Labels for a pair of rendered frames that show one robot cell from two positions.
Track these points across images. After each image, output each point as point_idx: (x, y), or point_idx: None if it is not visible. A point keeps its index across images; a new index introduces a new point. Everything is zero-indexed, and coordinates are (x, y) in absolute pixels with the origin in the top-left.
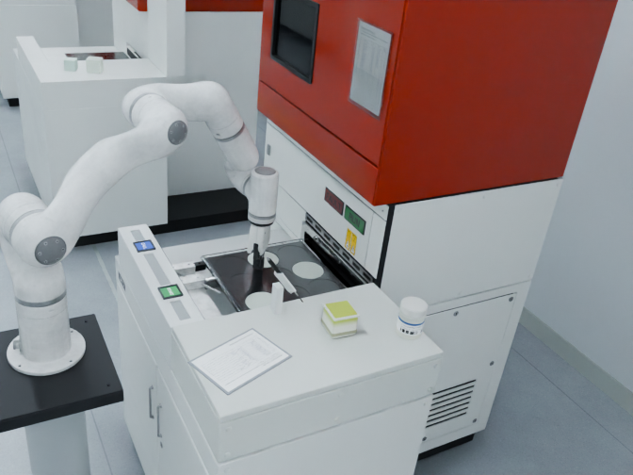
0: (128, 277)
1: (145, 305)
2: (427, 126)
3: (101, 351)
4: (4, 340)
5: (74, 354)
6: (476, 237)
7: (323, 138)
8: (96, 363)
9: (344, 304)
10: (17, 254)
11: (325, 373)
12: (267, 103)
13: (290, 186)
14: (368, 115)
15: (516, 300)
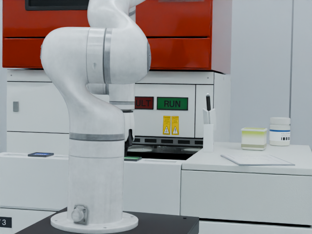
0: (27, 198)
1: None
2: (217, 10)
3: (130, 212)
4: (43, 230)
5: (124, 214)
6: (223, 113)
7: None
8: (146, 216)
9: (250, 127)
10: (82, 89)
11: (299, 155)
12: (23, 53)
13: (62, 123)
14: (188, 3)
15: None
